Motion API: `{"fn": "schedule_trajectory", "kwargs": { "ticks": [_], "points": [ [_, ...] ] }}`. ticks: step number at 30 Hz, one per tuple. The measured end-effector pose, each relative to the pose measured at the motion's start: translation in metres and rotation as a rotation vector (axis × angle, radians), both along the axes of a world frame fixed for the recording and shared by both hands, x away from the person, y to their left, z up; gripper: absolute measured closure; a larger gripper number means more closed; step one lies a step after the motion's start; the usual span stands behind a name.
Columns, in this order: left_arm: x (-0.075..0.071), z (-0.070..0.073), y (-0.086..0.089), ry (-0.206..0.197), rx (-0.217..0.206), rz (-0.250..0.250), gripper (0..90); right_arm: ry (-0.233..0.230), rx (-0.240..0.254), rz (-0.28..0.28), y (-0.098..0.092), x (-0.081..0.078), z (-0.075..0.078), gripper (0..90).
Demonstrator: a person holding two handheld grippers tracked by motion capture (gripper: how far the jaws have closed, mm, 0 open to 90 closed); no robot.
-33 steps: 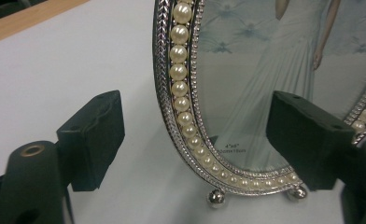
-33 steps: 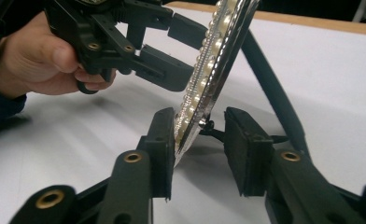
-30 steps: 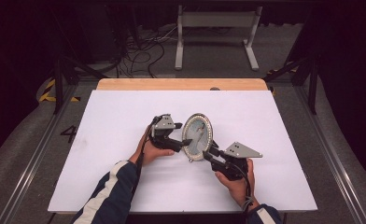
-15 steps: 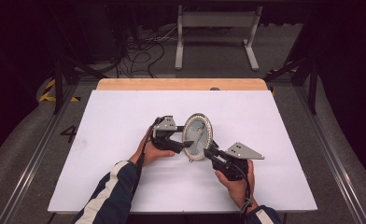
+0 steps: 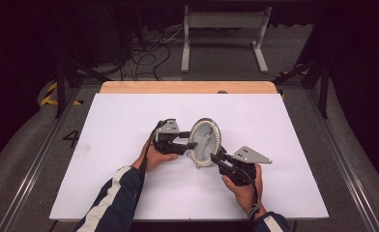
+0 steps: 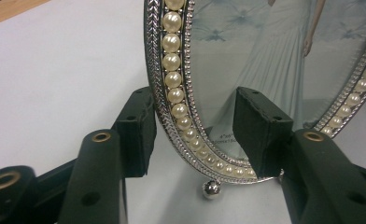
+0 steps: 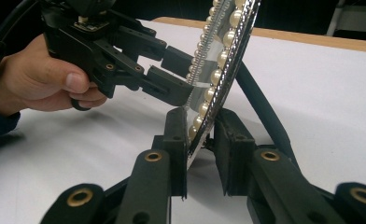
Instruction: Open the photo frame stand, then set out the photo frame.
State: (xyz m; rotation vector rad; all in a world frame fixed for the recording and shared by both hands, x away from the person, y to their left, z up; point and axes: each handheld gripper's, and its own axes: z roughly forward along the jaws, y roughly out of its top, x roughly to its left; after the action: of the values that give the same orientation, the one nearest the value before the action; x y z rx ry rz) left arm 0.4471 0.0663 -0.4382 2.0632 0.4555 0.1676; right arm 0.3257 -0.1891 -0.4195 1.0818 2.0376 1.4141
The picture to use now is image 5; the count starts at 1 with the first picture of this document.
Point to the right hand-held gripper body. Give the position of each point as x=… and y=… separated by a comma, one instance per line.
x=248, y=156

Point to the white board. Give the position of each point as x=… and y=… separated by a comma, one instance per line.
x=258, y=122

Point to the person's right hand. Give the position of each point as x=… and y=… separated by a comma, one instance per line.
x=247, y=195

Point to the black metal stand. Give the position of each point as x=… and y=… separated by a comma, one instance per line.
x=323, y=93
x=60, y=87

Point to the yellow black floor tape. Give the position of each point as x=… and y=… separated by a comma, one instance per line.
x=285, y=73
x=49, y=101

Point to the white metal stand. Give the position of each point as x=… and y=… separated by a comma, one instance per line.
x=224, y=20

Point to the metal floor rail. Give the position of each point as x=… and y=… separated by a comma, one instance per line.
x=342, y=161
x=36, y=164

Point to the wooden table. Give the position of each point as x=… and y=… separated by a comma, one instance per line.
x=178, y=87

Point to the oval silver picture frame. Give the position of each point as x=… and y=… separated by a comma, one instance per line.
x=207, y=138

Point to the person's left hand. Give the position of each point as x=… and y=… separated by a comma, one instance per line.
x=155, y=159

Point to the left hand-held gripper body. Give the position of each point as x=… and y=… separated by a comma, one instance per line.
x=168, y=130

